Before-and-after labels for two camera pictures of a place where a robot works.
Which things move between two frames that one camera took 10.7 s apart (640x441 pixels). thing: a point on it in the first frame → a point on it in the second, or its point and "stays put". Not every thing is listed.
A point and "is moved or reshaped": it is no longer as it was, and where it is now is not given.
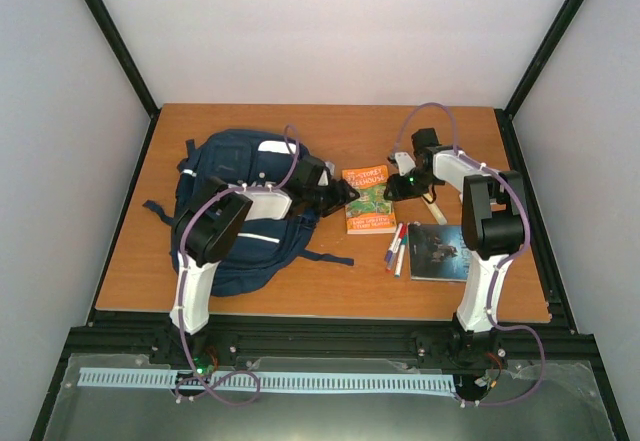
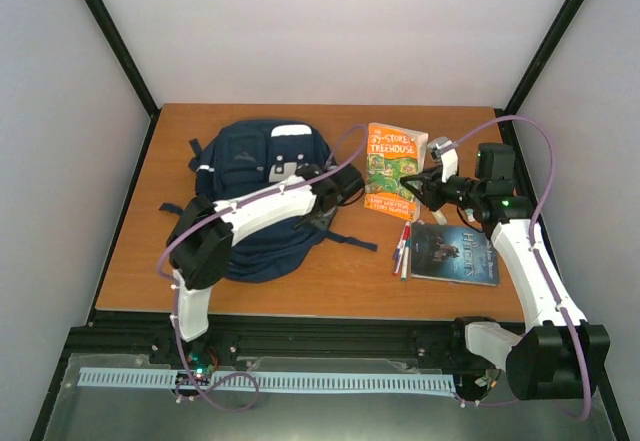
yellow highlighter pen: (435, 210) stays put
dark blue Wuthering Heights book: (438, 252) stays put
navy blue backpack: (271, 250) is moved or reshaped
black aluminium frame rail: (129, 332) stays put
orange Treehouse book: (371, 212) is moved or reshaped
